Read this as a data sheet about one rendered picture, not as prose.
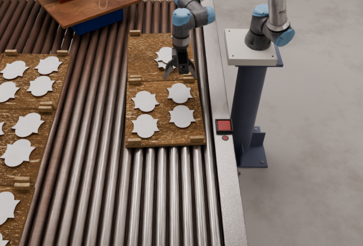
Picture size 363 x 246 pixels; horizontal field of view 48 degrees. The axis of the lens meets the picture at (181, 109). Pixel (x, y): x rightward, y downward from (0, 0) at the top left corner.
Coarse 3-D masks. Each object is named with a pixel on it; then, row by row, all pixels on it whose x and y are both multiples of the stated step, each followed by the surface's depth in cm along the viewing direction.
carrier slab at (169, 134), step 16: (128, 96) 195; (160, 96) 196; (192, 96) 196; (128, 112) 188; (160, 112) 188; (128, 128) 181; (160, 128) 181; (176, 128) 182; (192, 128) 182; (144, 144) 174; (160, 144) 175; (176, 144) 176; (192, 144) 177
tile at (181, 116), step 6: (174, 108) 189; (180, 108) 189; (186, 108) 189; (174, 114) 186; (180, 114) 186; (186, 114) 186; (192, 114) 187; (174, 120) 184; (180, 120) 184; (186, 120) 184; (192, 120) 184; (180, 126) 181; (186, 126) 181
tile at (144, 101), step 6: (138, 96) 194; (144, 96) 194; (150, 96) 194; (138, 102) 191; (144, 102) 191; (150, 102) 191; (156, 102) 191; (138, 108) 189; (144, 108) 188; (150, 108) 189
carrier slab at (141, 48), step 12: (132, 36) 230; (144, 36) 230; (156, 36) 231; (168, 36) 231; (132, 48) 222; (144, 48) 223; (156, 48) 223; (132, 60) 215; (144, 60) 215; (192, 60) 216; (132, 72) 208; (144, 72) 208; (156, 72) 208
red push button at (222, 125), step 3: (219, 123) 185; (222, 123) 185; (225, 123) 185; (228, 123) 185; (219, 126) 184; (222, 126) 184; (225, 126) 184; (228, 126) 184; (219, 129) 183; (222, 129) 183; (225, 129) 183; (228, 129) 183
